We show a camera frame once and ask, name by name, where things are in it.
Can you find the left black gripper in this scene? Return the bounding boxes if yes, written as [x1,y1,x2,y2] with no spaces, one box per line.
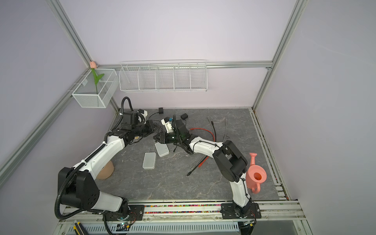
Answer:
[133,119,160,137]

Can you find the white network switch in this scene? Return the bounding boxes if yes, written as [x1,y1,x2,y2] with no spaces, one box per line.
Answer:
[155,143,169,157]
[143,152,156,169]

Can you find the black power adapter cable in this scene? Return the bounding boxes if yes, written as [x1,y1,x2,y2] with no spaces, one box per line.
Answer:
[172,113,189,153]
[145,107,165,139]

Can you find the red ethernet cable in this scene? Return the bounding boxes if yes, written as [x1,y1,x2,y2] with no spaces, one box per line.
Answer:
[188,127,216,168]

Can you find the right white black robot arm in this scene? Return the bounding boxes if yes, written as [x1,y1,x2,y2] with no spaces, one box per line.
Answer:
[153,116,256,218]

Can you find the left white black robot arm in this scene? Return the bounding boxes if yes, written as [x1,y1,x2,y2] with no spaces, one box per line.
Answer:
[54,103,153,220]

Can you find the green potted plant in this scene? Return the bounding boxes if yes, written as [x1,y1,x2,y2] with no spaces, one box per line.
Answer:
[97,161,115,180]

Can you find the small white mesh basket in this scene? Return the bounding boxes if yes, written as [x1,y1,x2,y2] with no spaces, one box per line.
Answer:
[72,69,119,108]

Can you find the artificial pink tulip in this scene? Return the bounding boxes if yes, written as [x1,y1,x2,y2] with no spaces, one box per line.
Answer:
[90,61,104,95]

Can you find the pink watering can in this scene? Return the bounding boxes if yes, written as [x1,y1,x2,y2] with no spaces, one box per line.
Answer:
[246,153,267,194]

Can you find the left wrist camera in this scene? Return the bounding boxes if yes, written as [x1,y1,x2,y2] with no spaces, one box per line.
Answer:
[138,109,148,117]

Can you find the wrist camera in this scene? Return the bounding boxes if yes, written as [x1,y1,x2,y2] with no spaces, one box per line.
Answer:
[161,117,174,133]
[138,109,148,117]

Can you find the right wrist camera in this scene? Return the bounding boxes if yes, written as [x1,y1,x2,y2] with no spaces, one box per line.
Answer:
[161,117,174,133]

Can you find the black ethernet cable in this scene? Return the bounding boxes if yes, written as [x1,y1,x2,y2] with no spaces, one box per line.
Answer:
[186,120,217,177]

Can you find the long white wire basket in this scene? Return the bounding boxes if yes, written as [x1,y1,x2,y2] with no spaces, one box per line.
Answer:
[119,60,208,92]

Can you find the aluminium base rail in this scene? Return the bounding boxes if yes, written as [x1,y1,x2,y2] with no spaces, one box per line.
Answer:
[54,197,312,235]

